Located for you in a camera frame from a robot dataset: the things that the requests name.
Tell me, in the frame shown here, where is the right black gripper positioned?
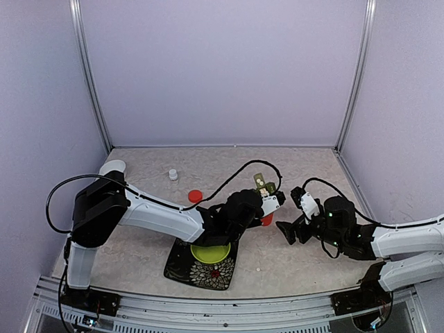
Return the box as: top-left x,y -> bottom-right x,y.
276,205 -> 345,249

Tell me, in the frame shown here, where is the red pill bottle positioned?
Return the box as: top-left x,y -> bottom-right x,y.
261,213 -> 273,226

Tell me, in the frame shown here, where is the green pill organizer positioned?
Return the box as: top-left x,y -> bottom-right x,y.
253,173 -> 276,198

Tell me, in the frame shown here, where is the red bottle cap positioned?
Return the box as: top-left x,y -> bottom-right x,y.
188,189 -> 203,203

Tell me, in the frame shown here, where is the small white pill bottle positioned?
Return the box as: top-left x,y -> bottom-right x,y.
168,169 -> 179,182

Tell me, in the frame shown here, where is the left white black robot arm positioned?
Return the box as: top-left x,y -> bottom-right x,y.
65,171 -> 264,309

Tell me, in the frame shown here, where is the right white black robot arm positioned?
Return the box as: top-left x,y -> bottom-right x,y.
276,193 -> 443,308

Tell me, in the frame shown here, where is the lime green bowl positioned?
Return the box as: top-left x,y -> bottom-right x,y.
190,244 -> 231,264

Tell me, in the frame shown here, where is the black floral square plate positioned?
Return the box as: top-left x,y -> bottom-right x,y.
164,238 -> 239,291

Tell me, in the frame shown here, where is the white ceramic bowl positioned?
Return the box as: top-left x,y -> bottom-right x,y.
99,160 -> 126,176

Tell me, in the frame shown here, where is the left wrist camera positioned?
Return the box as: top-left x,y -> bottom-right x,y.
275,191 -> 286,206

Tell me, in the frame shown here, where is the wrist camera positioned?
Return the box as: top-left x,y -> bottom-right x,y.
275,191 -> 286,206
291,187 -> 306,210

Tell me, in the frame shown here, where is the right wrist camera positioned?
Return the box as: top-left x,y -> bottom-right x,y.
291,187 -> 306,210

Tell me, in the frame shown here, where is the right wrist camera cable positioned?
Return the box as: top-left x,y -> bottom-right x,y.
302,177 -> 358,212

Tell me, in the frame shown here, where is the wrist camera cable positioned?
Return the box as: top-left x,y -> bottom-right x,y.
180,159 -> 284,211
302,177 -> 358,212

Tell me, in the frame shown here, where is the front aluminium rail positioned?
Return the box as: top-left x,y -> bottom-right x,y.
22,276 -> 431,332

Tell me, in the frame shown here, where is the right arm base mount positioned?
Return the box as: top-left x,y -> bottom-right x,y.
330,284 -> 392,316

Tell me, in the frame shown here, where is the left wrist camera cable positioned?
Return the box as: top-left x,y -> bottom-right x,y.
180,159 -> 284,211

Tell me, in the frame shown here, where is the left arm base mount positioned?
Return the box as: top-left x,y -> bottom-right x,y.
61,287 -> 121,317

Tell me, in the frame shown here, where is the right aluminium frame post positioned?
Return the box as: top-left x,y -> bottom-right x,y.
335,0 -> 377,155

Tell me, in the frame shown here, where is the aluminium frame post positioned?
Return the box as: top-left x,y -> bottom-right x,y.
335,0 -> 377,155
69,0 -> 114,154

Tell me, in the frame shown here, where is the left aluminium frame post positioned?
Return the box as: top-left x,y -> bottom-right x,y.
69,0 -> 114,154

